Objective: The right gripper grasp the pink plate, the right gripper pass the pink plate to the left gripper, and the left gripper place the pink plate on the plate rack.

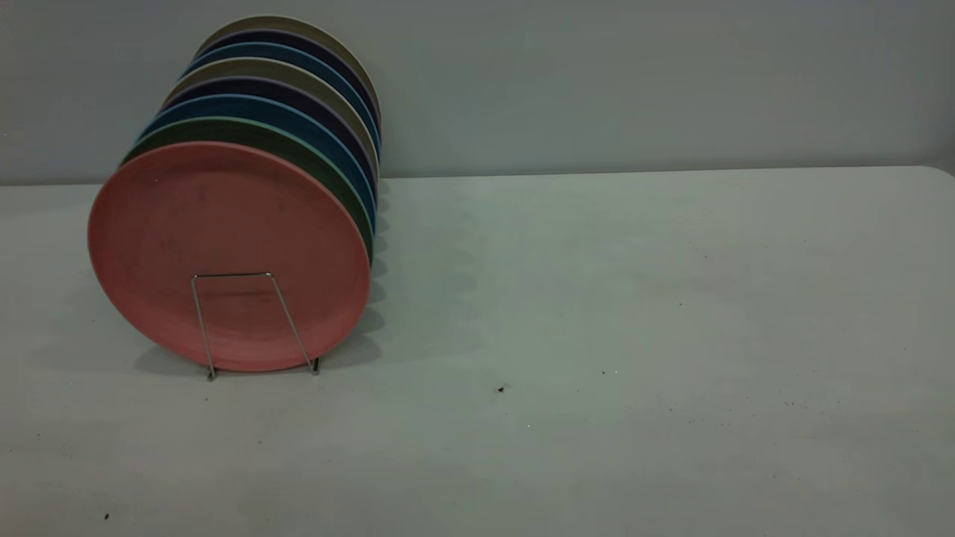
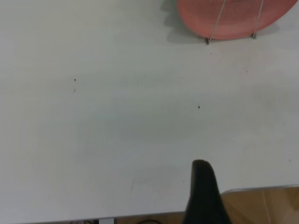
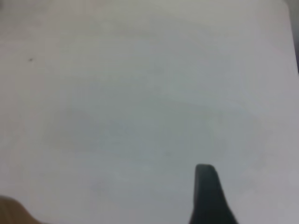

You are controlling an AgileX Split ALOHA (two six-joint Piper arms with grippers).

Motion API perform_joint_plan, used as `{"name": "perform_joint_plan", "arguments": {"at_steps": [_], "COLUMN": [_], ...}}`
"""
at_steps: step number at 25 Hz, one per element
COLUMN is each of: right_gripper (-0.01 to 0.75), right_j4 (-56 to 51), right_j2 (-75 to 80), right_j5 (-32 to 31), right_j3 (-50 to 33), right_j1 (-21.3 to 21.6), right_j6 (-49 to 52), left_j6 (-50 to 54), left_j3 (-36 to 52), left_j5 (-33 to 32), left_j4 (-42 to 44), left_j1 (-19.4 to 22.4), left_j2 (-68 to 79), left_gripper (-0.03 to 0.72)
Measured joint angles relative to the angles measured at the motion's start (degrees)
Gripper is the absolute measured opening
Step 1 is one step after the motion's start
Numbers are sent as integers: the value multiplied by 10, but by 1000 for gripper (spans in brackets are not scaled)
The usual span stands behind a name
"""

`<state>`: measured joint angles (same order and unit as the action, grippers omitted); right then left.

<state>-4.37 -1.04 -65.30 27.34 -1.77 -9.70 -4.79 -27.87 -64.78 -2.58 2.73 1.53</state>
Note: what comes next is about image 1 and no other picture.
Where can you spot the beige plate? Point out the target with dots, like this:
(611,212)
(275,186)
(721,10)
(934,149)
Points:
(254,68)
(283,24)

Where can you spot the green plate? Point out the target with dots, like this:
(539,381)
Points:
(239,130)

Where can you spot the dark purple plate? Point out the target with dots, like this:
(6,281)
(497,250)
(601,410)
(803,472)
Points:
(287,37)
(261,87)

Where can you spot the pink plate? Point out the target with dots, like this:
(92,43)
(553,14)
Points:
(224,246)

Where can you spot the teal blue plate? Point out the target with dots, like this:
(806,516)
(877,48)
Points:
(283,52)
(254,107)

